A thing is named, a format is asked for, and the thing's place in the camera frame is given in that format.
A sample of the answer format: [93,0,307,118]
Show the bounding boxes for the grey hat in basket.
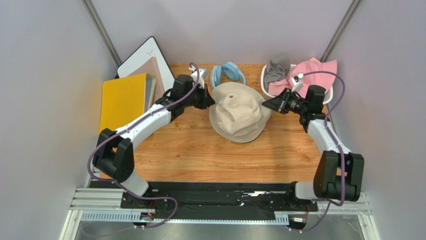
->
[263,53,291,84]

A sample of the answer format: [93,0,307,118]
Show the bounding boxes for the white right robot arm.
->
[262,85,365,205]

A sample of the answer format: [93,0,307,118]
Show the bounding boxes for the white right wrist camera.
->
[290,73,304,93]

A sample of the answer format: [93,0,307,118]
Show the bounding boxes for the yellow binder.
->
[99,73,157,132]

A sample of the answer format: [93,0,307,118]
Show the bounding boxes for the light blue headphones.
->
[209,61,247,89]

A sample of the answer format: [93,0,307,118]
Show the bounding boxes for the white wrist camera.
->
[290,73,304,93]
[189,65,209,89]

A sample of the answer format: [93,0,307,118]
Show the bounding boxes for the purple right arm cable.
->
[288,70,347,233]

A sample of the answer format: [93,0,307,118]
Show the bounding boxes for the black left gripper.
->
[182,82,215,110]

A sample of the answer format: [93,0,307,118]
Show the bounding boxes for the pink brown folder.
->
[129,57,166,104]

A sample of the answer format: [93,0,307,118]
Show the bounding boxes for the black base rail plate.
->
[120,181,318,221]

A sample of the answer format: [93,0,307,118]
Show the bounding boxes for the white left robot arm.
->
[88,73,215,197]

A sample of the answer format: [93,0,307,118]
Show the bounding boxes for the white perforated plastic basket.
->
[260,63,334,106]

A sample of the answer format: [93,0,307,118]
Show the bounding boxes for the pink bucket hat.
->
[289,57,338,98]

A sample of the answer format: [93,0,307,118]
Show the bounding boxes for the pink and beige reversible hat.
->
[209,82,272,144]

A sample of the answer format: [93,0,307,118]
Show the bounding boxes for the white board black frame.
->
[116,36,175,90]

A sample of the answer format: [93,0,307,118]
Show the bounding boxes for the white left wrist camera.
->
[189,65,209,89]

